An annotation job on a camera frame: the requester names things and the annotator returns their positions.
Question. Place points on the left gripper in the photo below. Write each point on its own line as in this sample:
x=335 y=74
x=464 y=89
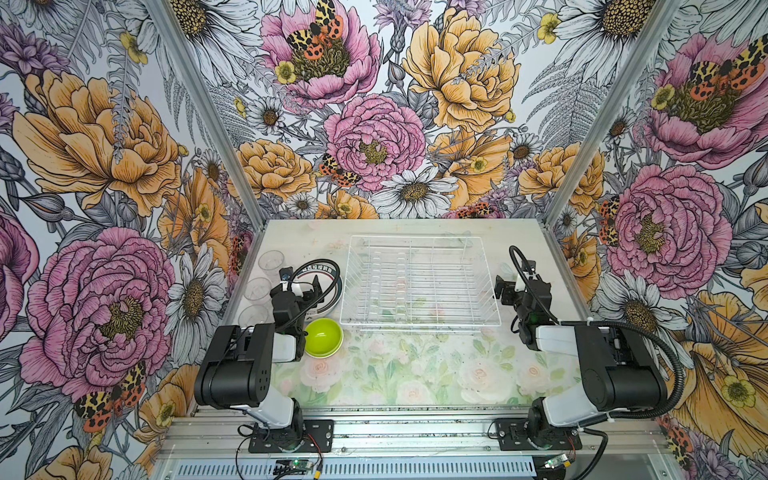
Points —
x=310 y=295

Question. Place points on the green plastic bowl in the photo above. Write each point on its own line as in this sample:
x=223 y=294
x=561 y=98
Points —
x=324 y=337

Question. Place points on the aluminium front rail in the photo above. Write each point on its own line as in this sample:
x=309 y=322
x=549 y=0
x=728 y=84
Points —
x=362 y=432

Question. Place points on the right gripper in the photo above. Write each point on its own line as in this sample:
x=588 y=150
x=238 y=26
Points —
x=510 y=289

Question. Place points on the white wire dish rack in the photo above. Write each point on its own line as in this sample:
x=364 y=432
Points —
x=418 y=284

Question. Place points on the white slotted cable duct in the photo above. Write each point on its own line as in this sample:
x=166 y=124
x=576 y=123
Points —
x=482 y=467

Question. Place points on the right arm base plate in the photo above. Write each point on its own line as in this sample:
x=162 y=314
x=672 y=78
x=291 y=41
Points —
x=518 y=434

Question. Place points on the red green rimmed plate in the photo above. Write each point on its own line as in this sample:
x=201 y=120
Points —
x=329 y=279

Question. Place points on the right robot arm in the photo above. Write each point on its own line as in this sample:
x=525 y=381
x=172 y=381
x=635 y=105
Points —
x=626 y=372

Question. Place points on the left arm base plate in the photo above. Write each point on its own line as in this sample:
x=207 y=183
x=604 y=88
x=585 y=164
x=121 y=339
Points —
x=313 y=436

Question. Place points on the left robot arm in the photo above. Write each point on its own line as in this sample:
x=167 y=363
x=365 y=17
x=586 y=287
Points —
x=235 y=373

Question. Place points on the small green circuit board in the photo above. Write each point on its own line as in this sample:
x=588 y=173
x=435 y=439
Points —
x=292 y=467

